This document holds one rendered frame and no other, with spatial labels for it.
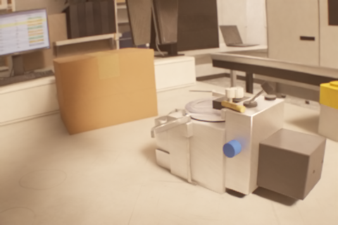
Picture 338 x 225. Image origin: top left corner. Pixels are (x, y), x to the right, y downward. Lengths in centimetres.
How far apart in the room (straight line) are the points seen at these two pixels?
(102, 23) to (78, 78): 177
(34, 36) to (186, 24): 122
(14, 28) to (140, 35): 179
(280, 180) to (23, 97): 69
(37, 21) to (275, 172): 192
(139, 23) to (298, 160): 23
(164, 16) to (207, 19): 230
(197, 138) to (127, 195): 12
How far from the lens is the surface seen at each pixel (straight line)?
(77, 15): 234
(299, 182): 34
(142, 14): 34
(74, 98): 64
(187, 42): 247
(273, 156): 34
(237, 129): 33
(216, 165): 37
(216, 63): 113
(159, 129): 34
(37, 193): 45
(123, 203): 38
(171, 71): 97
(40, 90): 85
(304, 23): 121
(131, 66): 67
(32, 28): 208
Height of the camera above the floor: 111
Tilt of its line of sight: 17 degrees down
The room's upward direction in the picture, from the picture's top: 4 degrees counter-clockwise
